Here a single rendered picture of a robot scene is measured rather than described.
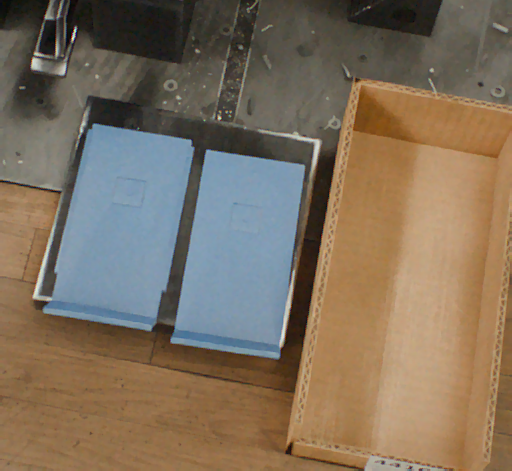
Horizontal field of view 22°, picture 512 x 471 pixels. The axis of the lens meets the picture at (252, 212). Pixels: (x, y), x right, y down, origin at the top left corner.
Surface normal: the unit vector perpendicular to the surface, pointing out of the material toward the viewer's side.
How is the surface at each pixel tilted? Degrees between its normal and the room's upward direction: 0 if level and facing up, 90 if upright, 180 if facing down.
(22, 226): 0
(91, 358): 0
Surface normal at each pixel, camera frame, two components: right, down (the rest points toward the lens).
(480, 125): -0.18, 0.89
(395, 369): 0.07, -0.43
